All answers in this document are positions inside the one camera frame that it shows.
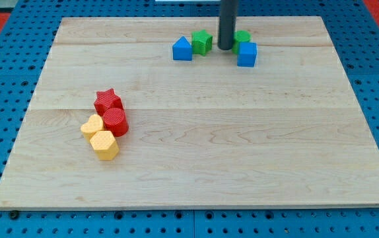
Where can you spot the green star block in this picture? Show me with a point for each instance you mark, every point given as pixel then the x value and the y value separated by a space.
pixel 201 42

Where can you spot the light wooden board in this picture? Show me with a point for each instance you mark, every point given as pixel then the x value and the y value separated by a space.
pixel 203 134

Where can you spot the blue cube block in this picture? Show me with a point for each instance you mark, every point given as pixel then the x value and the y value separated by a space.
pixel 247 54

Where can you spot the green cylinder block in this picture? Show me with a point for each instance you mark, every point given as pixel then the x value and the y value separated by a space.
pixel 240 36

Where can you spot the red star block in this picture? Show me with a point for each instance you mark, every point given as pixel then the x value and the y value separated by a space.
pixel 106 100

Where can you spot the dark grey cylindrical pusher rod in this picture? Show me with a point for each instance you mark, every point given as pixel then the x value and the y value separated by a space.
pixel 227 23

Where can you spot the blue triangular prism block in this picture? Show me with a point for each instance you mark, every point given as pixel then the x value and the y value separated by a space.
pixel 182 50

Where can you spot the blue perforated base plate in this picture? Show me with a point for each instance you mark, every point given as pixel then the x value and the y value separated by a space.
pixel 24 45

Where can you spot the red cylinder block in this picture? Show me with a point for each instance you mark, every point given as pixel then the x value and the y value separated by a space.
pixel 115 121

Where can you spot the yellow heart block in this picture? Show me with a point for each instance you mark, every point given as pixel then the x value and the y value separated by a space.
pixel 94 124

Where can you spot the yellow hexagon block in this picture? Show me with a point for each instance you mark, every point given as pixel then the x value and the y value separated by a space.
pixel 104 145

